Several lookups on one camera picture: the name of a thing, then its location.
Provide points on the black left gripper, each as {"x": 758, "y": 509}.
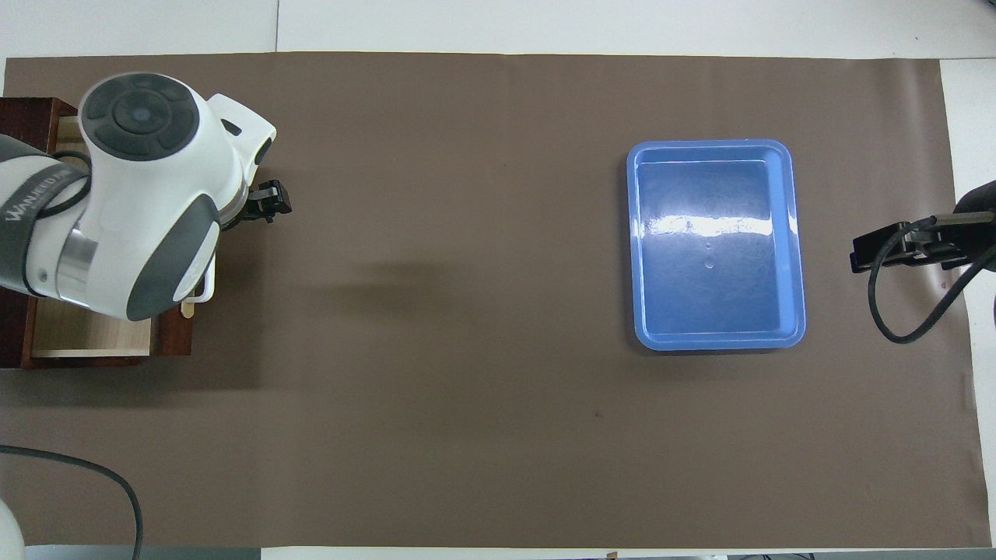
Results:
{"x": 241, "y": 211}

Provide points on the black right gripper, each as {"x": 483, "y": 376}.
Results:
{"x": 976, "y": 202}

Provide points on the wooden drawer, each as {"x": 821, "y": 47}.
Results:
{"x": 93, "y": 334}

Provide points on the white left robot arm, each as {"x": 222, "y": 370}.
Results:
{"x": 156, "y": 194}

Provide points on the blue plastic tray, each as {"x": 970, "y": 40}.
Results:
{"x": 708, "y": 272}

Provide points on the brown table mat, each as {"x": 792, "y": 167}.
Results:
{"x": 467, "y": 311}

